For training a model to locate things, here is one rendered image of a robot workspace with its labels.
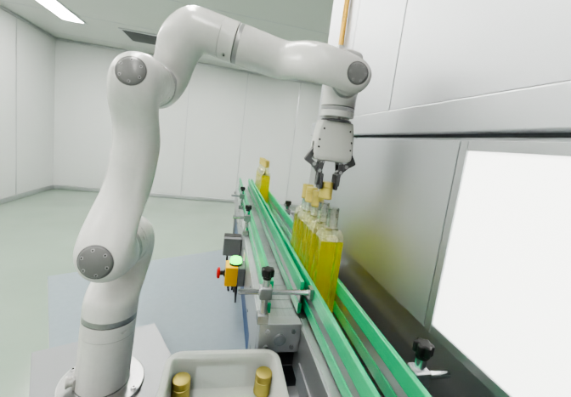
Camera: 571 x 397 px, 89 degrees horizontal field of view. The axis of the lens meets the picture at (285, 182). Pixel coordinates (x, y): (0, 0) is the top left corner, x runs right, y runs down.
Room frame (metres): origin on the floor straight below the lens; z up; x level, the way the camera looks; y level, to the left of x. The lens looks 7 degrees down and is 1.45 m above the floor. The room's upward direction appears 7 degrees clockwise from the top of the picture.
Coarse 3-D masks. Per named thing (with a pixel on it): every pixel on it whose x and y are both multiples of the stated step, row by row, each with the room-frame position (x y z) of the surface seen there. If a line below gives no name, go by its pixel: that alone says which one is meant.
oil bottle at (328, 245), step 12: (324, 228) 0.68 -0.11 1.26; (324, 240) 0.65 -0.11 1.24; (336, 240) 0.66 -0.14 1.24; (324, 252) 0.65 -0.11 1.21; (336, 252) 0.66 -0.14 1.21; (312, 264) 0.69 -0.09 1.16; (324, 264) 0.65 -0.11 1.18; (336, 264) 0.66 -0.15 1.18; (312, 276) 0.68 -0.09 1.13; (324, 276) 0.65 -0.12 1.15; (336, 276) 0.66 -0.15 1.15; (324, 288) 0.65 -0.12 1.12; (324, 300) 0.66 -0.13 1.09
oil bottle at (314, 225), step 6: (312, 222) 0.74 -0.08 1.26; (318, 222) 0.73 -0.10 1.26; (324, 222) 0.72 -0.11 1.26; (312, 228) 0.72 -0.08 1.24; (318, 228) 0.71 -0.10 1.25; (312, 234) 0.71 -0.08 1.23; (306, 240) 0.75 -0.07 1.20; (312, 240) 0.71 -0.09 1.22; (306, 246) 0.75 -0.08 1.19; (312, 246) 0.71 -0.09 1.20; (306, 252) 0.74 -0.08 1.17; (312, 252) 0.71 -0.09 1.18; (306, 258) 0.73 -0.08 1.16; (306, 264) 0.72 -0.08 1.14
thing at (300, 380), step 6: (300, 366) 0.57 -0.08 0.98; (300, 372) 0.56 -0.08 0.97; (300, 378) 0.55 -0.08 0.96; (300, 384) 0.55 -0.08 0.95; (306, 384) 0.52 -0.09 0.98; (288, 390) 0.56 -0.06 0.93; (294, 390) 0.56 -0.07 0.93; (300, 390) 0.54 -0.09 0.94; (306, 390) 0.51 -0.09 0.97; (294, 396) 0.55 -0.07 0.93; (300, 396) 0.54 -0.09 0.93; (306, 396) 0.51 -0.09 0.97
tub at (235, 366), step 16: (192, 352) 0.53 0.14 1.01; (208, 352) 0.54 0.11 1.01; (224, 352) 0.54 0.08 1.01; (240, 352) 0.55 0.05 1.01; (256, 352) 0.55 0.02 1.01; (272, 352) 0.56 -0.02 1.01; (176, 368) 0.51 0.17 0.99; (192, 368) 0.52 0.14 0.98; (208, 368) 0.53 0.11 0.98; (224, 368) 0.54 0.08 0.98; (240, 368) 0.54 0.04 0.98; (256, 368) 0.55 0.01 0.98; (272, 368) 0.54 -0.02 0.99; (160, 384) 0.45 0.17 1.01; (192, 384) 0.52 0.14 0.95; (208, 384) 0.53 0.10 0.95; (224, 384) 0.53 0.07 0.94; (240, 384) 0.54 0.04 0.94; (272, 384) 0.52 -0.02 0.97
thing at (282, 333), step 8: (272, 320) 0.60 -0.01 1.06; (280, 320) 0.61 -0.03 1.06; (288, 320) 0.61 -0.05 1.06; (296, 320) 0.61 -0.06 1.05; (264, 328) 0.59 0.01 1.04; (272, 328) 0.59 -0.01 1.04; (280, 328) 0.59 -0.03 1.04; (288, 328) 0.60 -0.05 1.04; (296, 328) 0.60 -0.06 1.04; (264, 336) 0.59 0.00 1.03; (272, 336) 0.59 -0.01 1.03; (280, 336) 0.59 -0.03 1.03; (288, 336) 0.60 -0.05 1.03; (296, 336) 0.60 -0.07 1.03; (256, 344) 0.60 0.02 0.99; (264, 344) 0.59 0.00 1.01; (272, 344) 0.59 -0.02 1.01; (280, 344) 0.59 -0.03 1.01; (288, 344) 0.60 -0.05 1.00; (296, 344) 0.60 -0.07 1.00
